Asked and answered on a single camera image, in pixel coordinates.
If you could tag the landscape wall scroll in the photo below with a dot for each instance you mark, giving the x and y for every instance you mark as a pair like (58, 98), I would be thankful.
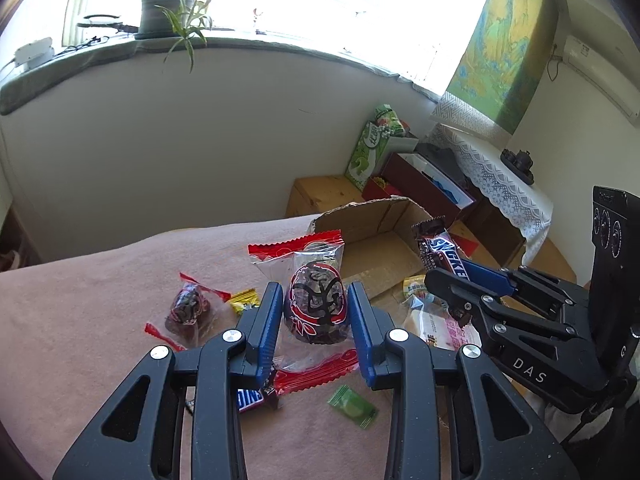
(500, 45)

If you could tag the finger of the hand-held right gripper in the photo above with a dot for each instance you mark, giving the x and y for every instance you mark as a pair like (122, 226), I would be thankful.
(450, 290)
(487, 275)

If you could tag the potted spider plant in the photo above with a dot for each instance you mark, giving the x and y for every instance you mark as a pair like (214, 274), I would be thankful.
(160, 15)

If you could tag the pale yellow snack packet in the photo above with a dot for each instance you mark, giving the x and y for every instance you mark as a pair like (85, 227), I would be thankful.
(415, 287)

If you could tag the cardboard box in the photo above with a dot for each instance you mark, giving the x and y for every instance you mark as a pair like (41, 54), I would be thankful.
(370, 255)

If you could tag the white air conditioner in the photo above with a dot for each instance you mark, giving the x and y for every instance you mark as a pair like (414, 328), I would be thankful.
(600, 67)

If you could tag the clear bread packet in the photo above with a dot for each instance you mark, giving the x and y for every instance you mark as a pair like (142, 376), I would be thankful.
(435, 325)

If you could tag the dark teapot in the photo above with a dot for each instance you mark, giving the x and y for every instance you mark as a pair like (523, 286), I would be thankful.
(520, 160)

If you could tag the brown chocolate bar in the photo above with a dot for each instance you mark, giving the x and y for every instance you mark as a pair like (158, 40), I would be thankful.
(440, 250)

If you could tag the dark red box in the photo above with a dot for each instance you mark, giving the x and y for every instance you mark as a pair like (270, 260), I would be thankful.
(425, 180)

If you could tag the small red-wrapped dark snack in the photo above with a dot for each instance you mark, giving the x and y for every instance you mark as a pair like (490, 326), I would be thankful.
(187, 310)

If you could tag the large red-wrapped dark cake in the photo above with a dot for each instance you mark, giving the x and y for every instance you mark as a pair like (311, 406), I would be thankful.
(315, 305)

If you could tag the yellow candy packet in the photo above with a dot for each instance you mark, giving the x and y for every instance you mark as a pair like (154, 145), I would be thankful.
(243, 300)

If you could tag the green printed bag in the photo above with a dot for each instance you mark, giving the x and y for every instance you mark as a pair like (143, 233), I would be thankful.
(372, 150)

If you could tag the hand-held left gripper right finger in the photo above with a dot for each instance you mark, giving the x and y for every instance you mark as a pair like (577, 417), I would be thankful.
(361, 330)

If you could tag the white lace-covered side table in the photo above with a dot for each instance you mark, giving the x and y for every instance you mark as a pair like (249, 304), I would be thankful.
(500, 175)

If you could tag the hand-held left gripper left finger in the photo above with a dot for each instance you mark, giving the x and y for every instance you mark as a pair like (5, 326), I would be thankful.
(265, 330)

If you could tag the dark blue chocolate bar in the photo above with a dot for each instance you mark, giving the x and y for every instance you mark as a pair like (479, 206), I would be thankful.
(250, 400)

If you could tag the white plastic device box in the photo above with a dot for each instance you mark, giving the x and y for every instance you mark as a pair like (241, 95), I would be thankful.
(34, 52)

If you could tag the green candy packet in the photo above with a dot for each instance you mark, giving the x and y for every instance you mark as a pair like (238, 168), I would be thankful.
(352, 405)

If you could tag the wooden stool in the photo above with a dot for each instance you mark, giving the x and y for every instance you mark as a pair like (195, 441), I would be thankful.
(320, 195)

